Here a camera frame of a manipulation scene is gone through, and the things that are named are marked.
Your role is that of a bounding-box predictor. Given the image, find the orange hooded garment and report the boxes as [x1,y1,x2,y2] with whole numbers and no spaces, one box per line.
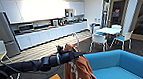
[60,40,99,79]

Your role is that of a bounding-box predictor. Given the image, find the white plastic hanger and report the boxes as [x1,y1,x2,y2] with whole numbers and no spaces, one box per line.
[71,31,82,53]

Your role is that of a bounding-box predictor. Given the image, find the white kitchen base cabinets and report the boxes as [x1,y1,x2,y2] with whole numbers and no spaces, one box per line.
[13,20,91,51]

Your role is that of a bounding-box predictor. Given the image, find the white chair teal seat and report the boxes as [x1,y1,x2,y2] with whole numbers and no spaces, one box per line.
[109,22,124,32]
[112,30,136,52]
[91,24,104,37]

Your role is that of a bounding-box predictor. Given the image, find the white square table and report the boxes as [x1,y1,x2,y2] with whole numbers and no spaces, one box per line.
[96,25,122,38]

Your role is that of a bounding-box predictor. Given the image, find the dark built-in appliance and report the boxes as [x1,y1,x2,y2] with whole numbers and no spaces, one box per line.
[64,7,77,20]

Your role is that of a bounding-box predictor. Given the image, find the large blue sofa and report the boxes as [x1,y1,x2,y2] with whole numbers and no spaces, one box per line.
[83,46,143,79]

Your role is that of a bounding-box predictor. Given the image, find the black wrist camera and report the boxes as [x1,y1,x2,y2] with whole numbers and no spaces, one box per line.
[56,43,65,54]

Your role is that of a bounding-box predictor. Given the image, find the white kitchen wall cabinets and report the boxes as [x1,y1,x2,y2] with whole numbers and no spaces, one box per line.
[0,0,87,27]

